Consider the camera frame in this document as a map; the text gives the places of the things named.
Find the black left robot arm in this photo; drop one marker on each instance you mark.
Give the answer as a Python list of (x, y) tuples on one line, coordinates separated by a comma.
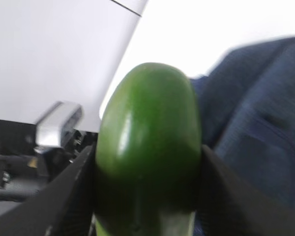
[(23, 170)]

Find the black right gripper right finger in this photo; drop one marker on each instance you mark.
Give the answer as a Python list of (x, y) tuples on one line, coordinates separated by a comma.
[(230, 206)]

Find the green cucumber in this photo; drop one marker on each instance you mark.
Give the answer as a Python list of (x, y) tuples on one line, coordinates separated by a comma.
[(148, 155)]

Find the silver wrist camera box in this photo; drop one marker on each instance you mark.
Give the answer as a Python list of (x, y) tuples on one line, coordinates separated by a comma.
[(56, 127)]

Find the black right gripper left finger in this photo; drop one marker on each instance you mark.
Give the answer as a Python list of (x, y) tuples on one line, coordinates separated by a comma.
[(63, 208)]

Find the dark blue lunch bag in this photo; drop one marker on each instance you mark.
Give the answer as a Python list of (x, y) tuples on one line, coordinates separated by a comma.
[(247, 106)]

